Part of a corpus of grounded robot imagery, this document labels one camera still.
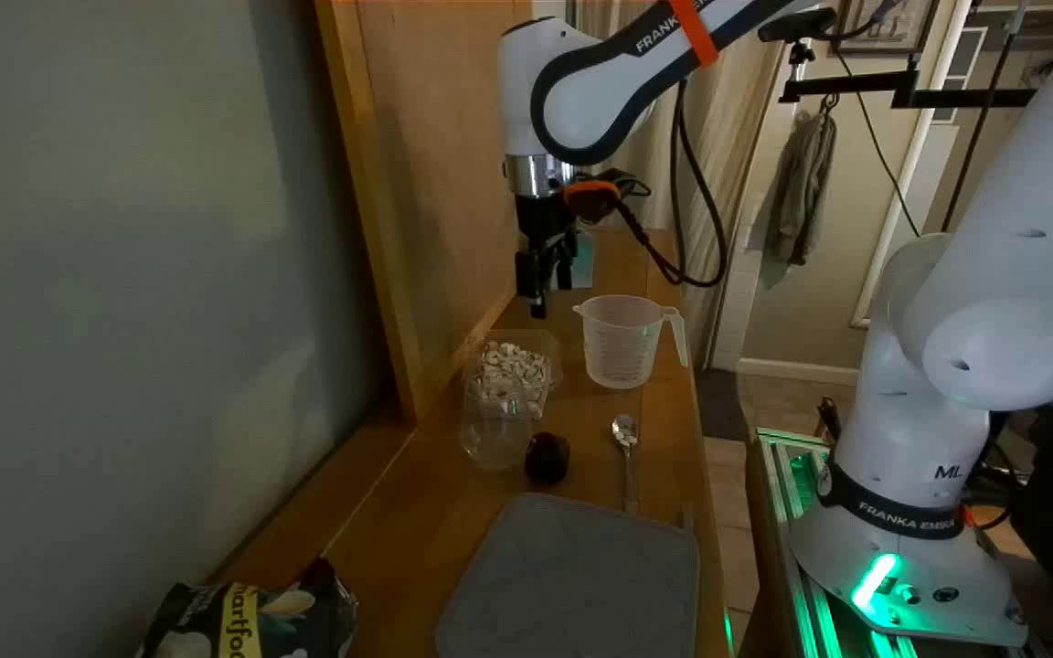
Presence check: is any metal spoon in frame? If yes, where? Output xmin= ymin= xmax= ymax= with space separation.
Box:
xmin=606 ymin=410 xmax=648 ymax=515

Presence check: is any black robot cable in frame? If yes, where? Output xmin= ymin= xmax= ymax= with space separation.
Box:
xmin=603 ymin=81 xmax=731 ymax=293

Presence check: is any large wooden back panel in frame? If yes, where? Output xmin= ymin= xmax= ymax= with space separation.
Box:
xmin=310 ymin=0 xmax=545 ymax=425

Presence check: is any clear tray of nuts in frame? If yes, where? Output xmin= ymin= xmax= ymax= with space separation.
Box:
xmin=458 ymin=385 xmax=541 ymax=475

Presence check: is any small black round object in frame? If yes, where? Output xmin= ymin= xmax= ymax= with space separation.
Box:
xmin=524 ymin=426 xmax=574 ymax=486

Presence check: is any grey quilted pot holder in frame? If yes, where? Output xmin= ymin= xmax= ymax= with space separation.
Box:
xmin=433 ymin=488 xmax=705 ymax=658

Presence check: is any black metal bracket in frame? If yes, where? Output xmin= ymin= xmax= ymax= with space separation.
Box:
xmin=775 ymin=41 xmax=1042 ymax=114

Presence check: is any green lit aluminium mount frame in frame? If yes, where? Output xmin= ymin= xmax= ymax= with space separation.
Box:
xmin=739 ymin=425 xmax=1035 ymax=658

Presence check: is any black yellow snack bag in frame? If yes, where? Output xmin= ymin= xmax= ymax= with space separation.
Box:
xmin=135 ymin=557 xmax=361 ymax=658

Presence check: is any clear container of white beans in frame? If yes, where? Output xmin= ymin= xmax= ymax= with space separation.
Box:
xmin=463 ymin=330 xmax=564 ymax=414

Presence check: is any clear plastic measuring jug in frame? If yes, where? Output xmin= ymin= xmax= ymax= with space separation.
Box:
xmin=569 ymin=293 xmax=695 ymax=393

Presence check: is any thin black hanging cable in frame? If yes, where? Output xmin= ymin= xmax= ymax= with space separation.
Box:
xmin=829 ymin=41 xmax=929 ymax=240

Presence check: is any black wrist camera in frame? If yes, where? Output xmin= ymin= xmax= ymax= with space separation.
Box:
xmin=560 ymin=177 xmax=651 ymax=228

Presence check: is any hanging grey cloth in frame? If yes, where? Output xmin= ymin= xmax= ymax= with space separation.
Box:
xmin=757 ymin=105 xmax=841 ymax=293

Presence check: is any framed wall picture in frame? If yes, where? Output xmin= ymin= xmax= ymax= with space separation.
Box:
xmin=835 ymin=0 xmax=945 ymax=53

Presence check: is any orange cable clip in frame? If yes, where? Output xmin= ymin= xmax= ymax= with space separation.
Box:
xmin=667 ymin=0 xmax=724 ymax=68

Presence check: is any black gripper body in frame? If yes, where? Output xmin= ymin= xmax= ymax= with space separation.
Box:
xmin=511 ymin=178 xmax=581 ymax=295

